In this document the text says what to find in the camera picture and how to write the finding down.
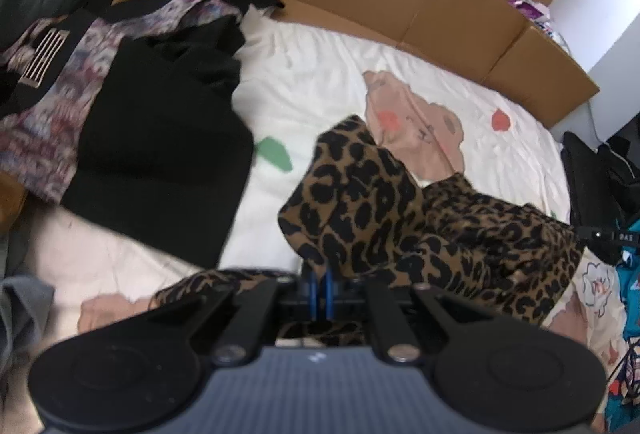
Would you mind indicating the light grey cloth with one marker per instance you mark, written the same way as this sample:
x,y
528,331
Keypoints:
x,y
25,309

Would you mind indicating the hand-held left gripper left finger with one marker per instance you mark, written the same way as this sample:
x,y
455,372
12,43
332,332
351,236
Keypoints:
x,y
312,294

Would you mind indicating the black garment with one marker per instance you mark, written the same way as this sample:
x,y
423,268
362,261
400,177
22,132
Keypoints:
x,y
160,153
220,13

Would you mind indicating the white printed blanket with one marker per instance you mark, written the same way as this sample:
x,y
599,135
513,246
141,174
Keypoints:
x,y
310,78

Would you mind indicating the teal printed jersey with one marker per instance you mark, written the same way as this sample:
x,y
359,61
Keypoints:
x,y
631,274

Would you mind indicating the leopard print garment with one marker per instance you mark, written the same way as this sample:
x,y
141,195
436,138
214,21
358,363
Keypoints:
x,y
380,214

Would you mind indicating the purple packet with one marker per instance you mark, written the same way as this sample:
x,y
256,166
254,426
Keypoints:
x,y
525,7

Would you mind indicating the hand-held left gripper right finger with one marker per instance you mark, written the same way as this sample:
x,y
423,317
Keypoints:
x,y
330,294

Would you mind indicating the purple patterned garment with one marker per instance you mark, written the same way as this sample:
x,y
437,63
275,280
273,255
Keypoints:
x,y
45,133

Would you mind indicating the folded black clothes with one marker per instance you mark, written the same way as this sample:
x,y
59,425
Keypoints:
x,y
590,179

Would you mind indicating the white printed plastic packet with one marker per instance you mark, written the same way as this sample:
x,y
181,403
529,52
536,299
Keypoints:
x,y
550,29

